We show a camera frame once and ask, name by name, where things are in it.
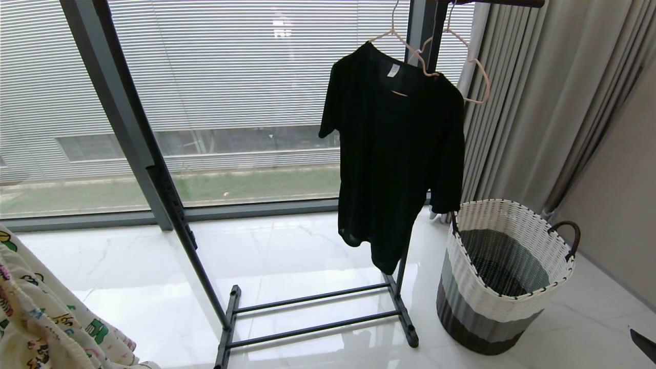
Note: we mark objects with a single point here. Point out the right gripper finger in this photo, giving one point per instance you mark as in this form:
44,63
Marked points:
648,347

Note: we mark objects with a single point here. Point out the black short-sleeved shirt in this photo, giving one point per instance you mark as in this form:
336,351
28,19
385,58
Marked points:
394,169

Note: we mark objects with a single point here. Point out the pink clothes hanger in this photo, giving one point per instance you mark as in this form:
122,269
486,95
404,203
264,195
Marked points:
484,77
410,48

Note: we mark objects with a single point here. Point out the cream printed garment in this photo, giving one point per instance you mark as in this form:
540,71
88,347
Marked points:
41,318

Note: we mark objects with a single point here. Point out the white laundry basket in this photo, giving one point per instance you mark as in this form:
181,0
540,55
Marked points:
492,302

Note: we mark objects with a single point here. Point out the black clothes rack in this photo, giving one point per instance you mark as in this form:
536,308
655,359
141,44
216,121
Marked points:
177,220

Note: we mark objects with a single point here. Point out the beige curtain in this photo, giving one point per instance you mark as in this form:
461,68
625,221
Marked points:
538,102

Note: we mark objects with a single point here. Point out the window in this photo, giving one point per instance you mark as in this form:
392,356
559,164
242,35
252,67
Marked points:
230,77

